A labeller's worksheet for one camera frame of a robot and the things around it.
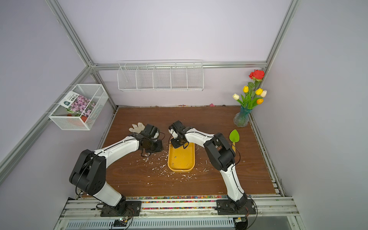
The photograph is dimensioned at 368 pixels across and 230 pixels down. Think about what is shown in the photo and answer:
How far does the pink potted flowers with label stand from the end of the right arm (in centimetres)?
45

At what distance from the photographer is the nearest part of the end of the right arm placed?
0.74 m

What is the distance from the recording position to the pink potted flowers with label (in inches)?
28.5

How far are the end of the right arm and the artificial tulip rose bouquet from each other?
1.26ft
